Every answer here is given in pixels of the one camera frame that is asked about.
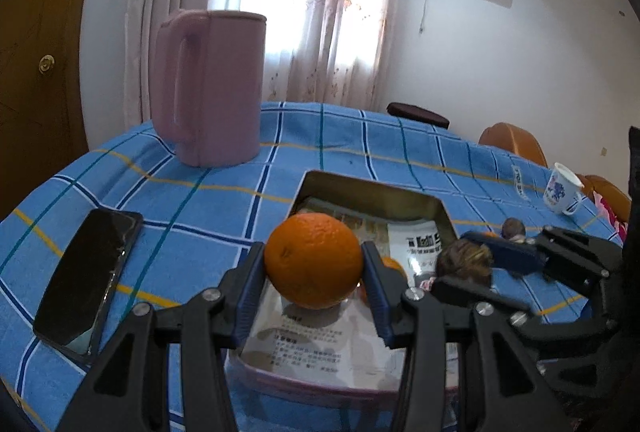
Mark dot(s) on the large orange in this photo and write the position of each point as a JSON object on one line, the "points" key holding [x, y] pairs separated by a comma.
{"points": [[314, 260]]}

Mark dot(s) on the pink cloth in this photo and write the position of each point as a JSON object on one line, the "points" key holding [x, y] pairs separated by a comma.
{"points": [[614, 214]]}

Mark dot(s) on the dark brown stool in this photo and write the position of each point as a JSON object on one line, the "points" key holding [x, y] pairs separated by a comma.
{"points": [[417, 114]]}

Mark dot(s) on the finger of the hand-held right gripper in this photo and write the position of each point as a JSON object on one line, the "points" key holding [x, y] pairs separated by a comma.
{"points": [[470, 288], [505, 253]]}

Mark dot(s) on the newspaper sheet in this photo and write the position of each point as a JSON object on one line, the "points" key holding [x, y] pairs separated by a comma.
{"points": [[325, 337]]}

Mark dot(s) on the pink plastic pitcher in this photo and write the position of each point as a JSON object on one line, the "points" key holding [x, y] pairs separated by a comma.
{"points": [[210, 87]]}

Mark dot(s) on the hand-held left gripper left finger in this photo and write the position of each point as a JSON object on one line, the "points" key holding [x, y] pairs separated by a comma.
{"points": [[250, 284]]}

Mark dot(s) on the small orange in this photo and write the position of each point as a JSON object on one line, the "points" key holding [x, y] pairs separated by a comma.
{"points": [[395, 266]]}

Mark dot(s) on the brass door lock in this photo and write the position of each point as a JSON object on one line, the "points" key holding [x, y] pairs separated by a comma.
{"points": [[46, 63]]}

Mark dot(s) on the floral sheer curtain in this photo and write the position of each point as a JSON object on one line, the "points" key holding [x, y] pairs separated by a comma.
{"points": [[280, 7]]}

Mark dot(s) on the small brown nut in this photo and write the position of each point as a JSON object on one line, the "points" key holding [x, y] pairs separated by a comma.
{"points": [[513, 228]]}

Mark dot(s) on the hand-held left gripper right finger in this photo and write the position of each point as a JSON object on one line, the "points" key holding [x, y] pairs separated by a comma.
{"points": [[374, 284]]}

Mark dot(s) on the wooden door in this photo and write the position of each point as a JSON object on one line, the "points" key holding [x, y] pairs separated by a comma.
{"points": [[40, 62]]}

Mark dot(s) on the brown walnut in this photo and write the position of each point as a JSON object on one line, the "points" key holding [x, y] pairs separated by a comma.
{"points": [[465, 257]]}

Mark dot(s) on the black smartphone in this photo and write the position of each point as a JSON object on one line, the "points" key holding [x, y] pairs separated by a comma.
{"points": [[85, 279]]}

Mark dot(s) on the white cup with blue print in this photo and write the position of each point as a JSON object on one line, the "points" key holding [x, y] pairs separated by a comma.
{"points": [[562, 189]]}

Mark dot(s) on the orange chair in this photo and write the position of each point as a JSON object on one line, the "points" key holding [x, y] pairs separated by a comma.
{"points": [[515, 141], [607, 192]]}

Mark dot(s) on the blue plaid tablecloth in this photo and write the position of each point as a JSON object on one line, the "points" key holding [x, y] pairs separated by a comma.
{"points": [[200, 212]]}

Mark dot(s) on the rectangular metal tray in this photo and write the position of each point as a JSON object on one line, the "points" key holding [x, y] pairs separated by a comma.
{"points": [[380, 202]]}

